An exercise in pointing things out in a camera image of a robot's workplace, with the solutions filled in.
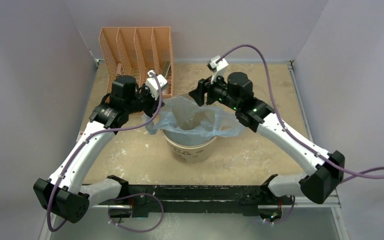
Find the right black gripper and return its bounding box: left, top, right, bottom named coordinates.
left=189, top=70, right=241, bottom=112

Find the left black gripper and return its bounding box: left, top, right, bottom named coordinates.
left=125, top=82, right=164, bottom=118

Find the blue plastic trash bag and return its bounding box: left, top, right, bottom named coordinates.
left=145, top=95, right=245, bottom=138

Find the beige capybara trash bin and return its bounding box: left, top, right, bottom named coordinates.
left=161, top=93, right=219, bottom=164

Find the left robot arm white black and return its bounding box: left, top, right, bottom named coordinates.
left=33, top=70, right=169, bottom=223

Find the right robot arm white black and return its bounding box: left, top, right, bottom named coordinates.
left=188, top=72, right=345, bottom=204

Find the grey pen case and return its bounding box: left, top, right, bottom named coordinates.
left=160, top=61, right=171, bottom=78

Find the pink plastic file organizer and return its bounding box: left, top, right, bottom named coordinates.
left=99, top=26, right=175, bottom=99

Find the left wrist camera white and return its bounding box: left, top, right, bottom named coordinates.
left=145, top=70, right=169, bottom=100

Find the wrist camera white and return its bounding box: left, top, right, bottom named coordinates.
left=207, top=55, right=229, bottom=84
left=145, top=70, right=169, bottom=100

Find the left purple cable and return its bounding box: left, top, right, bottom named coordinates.
left=46, top=71, right=164, bottom=233

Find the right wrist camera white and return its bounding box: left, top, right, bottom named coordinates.
left=207, top=55, right=229, bottom=84

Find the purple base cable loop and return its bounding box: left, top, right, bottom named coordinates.
left=107, top=193, right=165, bottom=234

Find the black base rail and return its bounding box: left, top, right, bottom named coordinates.
left=99, top=183, right=293, bottom=218

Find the aluminium frame rail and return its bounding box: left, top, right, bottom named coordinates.
left=39, top=195, right=349, bottom=240

